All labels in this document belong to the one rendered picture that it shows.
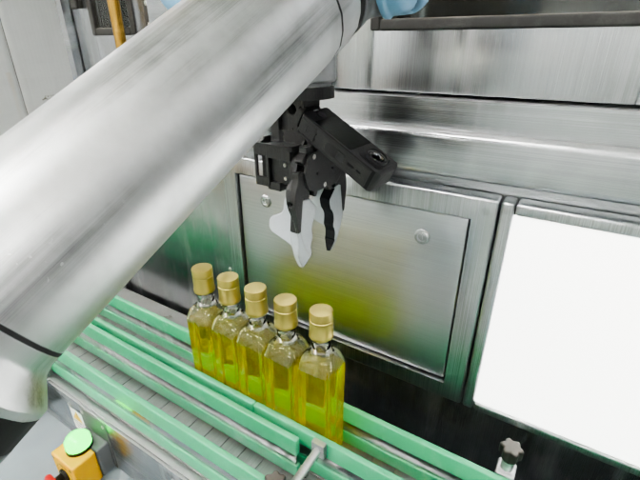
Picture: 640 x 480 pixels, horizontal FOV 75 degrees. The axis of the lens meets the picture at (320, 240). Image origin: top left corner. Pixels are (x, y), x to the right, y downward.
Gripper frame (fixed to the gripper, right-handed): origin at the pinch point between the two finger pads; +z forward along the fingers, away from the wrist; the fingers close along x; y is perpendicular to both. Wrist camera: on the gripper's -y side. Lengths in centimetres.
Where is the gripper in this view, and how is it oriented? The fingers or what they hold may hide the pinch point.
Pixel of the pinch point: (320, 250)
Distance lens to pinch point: 53.7
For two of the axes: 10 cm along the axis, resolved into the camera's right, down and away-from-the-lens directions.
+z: 0.2, 9.1, 4.1
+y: -8.0, -2.4, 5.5
